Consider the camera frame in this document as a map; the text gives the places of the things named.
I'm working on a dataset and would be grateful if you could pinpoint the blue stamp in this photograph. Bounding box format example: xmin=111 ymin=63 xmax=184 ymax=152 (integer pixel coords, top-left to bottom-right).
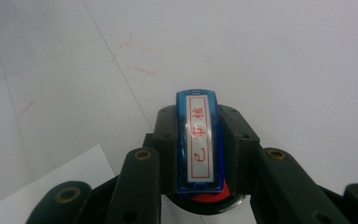
xmin=175 ymin=89 xmax=226 ymax=198

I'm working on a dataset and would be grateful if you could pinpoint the round red ink pad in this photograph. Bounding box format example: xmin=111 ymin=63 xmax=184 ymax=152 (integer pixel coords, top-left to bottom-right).
xmin=167 ymin=179 xmax=247 ymax=217

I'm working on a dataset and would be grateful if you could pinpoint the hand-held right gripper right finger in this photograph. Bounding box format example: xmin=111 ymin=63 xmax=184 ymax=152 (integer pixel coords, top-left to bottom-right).
xmin=218 ymin=104 xmax=262 ymax=196

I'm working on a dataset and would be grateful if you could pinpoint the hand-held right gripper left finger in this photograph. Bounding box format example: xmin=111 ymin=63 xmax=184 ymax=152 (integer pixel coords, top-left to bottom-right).
xmin=143 ymin=105 xmax=180 ymax=196

